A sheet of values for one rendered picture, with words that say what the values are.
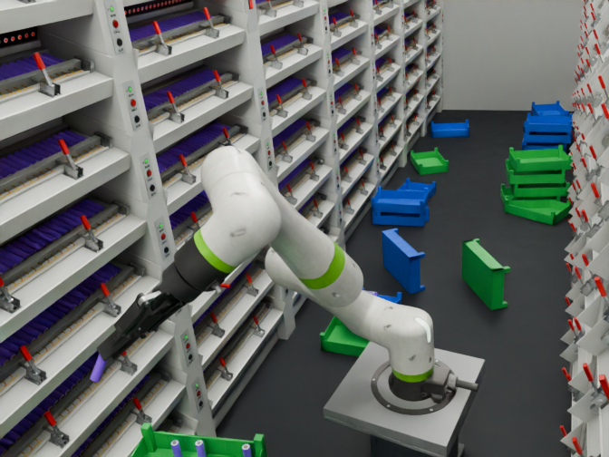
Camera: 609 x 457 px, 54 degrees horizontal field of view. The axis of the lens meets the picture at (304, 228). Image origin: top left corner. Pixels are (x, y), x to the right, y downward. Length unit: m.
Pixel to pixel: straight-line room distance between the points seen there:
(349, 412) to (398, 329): 0.29
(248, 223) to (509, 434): 1.47
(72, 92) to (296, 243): 0.61
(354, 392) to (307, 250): 0.72
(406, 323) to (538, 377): 0.88
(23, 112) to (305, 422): 1.43
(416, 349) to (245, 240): 0.85
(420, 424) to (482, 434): 0.49
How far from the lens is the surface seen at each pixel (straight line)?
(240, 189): 0.98
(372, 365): 1.93
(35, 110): 1.38
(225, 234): 0.97
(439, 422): 1.75
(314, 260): 1.24
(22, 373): 1.51
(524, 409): 2.31
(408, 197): 3.63
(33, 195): 1.41
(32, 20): 1.40
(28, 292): 1.43
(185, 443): 1.52
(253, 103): 2.17
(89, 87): 1.49
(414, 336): 1.67
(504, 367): 2.47
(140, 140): 1.62
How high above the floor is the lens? 1.56
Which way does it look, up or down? 26 degrees down
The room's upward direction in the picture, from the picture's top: 6 degrees counter-clockwise
